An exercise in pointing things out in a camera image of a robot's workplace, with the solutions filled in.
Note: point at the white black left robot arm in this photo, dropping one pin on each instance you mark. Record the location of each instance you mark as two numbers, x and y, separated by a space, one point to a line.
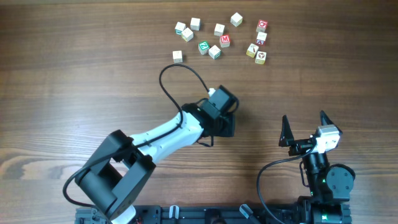
118 170

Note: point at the green edged white block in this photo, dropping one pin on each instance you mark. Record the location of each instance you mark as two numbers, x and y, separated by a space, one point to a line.
219 30

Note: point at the yellow bottle picture block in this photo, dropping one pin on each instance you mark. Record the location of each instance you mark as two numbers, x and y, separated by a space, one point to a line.
252 50

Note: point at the yellow edged letter block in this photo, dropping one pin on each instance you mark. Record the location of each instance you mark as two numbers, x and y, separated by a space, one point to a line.
187 34

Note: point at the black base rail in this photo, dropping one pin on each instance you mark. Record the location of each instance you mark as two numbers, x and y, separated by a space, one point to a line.
147 214

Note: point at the green letter V block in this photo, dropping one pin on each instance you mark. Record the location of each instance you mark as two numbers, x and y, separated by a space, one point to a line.
214 52

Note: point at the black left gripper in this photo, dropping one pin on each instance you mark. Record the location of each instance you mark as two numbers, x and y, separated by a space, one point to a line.
231 131

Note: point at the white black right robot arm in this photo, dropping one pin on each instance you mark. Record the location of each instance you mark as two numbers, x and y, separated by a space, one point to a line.
330 185

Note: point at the soccer ball yellow block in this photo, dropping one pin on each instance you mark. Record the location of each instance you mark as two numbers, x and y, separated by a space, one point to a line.
260 57

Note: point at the blue letter H block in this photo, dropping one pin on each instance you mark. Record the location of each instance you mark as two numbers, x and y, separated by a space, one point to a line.
177 56

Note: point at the red letter M block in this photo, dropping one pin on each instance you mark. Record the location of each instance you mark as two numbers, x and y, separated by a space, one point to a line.
225 41

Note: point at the teal edged white block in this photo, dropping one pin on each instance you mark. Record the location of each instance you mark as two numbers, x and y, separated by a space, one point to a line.
179 28

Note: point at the green letter Z block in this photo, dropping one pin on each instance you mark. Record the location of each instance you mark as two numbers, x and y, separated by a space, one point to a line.
203 47

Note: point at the red letter A block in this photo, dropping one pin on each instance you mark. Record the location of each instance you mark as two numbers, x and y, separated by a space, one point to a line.
261 38

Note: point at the red letter Q block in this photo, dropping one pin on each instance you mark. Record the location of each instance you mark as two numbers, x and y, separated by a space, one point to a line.
261 26

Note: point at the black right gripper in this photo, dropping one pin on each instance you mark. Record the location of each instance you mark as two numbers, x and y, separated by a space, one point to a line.
300 145

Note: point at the blue edged white block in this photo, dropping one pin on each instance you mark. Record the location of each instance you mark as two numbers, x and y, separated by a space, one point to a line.
195 23

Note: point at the yellow letter S block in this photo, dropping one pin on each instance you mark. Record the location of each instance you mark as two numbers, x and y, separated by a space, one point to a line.
236 19

